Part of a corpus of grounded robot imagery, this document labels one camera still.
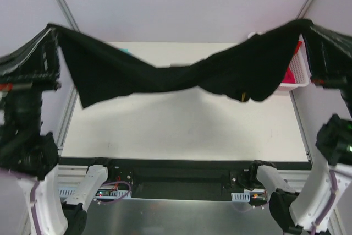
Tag black t-shirt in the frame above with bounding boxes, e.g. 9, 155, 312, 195
52, 19, 313, 108

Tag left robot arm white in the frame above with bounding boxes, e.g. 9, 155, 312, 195
1, 25, 87, 234

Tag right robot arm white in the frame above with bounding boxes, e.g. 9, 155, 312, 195
256, 24, 351, 234

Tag white plastic basket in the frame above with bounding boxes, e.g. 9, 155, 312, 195
247, 32, 310, 91

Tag red t-shirt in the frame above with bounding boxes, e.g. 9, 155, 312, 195
294, 41, 303, 55

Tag magenta t-shirt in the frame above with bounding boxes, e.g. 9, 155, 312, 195
282, 54, 300, 84

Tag folded teal t-shirt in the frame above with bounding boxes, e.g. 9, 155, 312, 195
120, 48, 132, 56

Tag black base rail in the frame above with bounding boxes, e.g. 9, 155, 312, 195
58, 157, 309, 201

